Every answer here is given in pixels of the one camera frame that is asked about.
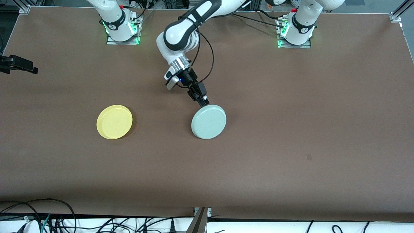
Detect pale green round plate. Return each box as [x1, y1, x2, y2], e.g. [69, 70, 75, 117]
[191, 104, 227, 140]

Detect yellow round plate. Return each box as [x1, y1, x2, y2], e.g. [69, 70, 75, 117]
[96, 105, 133, 140]

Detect brown table cover mat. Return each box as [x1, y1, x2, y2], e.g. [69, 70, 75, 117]
[0, 6, 414, 224]

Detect aluminium profile beam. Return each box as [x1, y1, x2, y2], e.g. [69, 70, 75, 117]
[186, 207, 209, 233]

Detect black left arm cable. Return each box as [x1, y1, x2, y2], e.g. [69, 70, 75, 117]
[191, 31, 214, 83]

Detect aluminium frame corner post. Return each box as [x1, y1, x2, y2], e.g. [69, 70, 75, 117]
[389, 0, 411, 22]
[18, 0, 32, 14]

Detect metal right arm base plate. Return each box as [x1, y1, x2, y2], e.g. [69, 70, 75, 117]
[107, 15, 140, 45]

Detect long black table cable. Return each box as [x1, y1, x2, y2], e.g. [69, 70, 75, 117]
[232, 13, 285, 29]

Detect short black table cable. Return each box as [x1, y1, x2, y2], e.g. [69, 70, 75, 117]
[256, 9, 282, 21]

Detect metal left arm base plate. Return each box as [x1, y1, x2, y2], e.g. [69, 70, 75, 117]
[278, 19, 311, 49]

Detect small metal corner bracket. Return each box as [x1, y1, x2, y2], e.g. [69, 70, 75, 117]
[193, 207, 212, 218]

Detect black looped floor cable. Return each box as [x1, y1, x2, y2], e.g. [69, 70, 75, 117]
[0, 198, 77, 233]

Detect teal cable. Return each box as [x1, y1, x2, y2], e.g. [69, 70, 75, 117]
[40, 214, 51, 233]

